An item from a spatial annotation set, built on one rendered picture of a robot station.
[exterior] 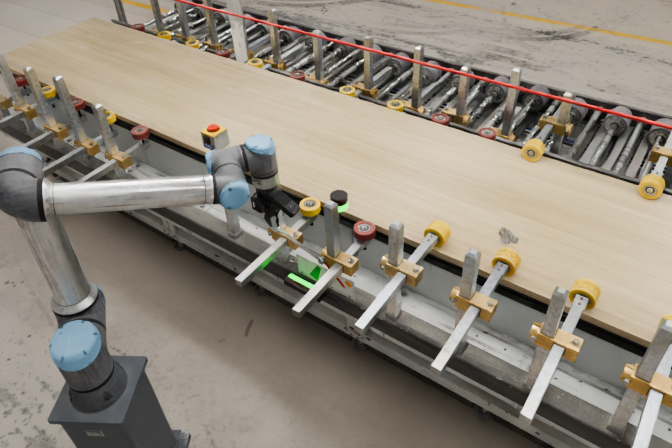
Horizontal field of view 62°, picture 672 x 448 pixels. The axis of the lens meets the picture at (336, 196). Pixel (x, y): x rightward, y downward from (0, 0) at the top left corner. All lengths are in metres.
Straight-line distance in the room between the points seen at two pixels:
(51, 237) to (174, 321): 1.33
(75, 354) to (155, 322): 1.19
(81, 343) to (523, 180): 1.69
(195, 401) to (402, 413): 0.93
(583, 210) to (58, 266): 1.80
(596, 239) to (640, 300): 0.28
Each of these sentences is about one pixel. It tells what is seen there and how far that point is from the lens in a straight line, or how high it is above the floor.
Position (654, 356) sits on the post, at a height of 1.07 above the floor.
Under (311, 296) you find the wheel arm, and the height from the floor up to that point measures 0.86.
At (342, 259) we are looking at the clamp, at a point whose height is 0.87.
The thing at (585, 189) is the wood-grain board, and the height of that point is 0.90.
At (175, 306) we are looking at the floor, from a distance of 3.14.
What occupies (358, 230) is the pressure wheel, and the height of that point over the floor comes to 0.91.
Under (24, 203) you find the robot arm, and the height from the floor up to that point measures 1.41.
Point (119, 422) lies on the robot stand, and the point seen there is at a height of 0.60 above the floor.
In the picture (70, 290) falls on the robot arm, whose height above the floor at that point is 0.96.
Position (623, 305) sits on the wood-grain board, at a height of 0.90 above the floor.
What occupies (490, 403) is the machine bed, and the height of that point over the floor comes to 0.16.
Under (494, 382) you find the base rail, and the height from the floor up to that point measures 0.67.
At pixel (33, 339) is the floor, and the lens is 3.31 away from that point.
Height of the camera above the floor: 2.30
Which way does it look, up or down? 39 degrees down
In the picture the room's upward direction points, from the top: 3 degrees counter-clockwise
